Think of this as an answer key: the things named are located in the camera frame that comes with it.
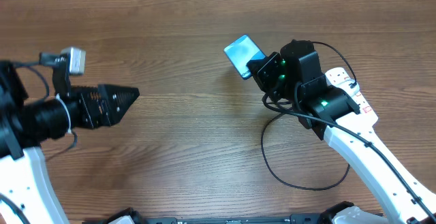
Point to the blue Galaxy smartphone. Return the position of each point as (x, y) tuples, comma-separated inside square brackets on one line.
[(242, 51)]

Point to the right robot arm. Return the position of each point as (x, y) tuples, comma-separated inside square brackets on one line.
[(331, 104)]

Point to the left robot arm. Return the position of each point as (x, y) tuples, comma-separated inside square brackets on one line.
[(27, 195)]

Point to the white power strip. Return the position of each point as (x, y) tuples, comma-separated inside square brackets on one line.
[(367, 117)]

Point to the white USB charger plug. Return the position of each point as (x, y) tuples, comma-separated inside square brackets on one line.
[(350, 87)]

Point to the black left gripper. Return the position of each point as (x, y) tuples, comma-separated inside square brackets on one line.
[(111, 114)]

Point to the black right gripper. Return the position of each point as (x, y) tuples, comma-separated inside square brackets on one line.
[(261, 71)]

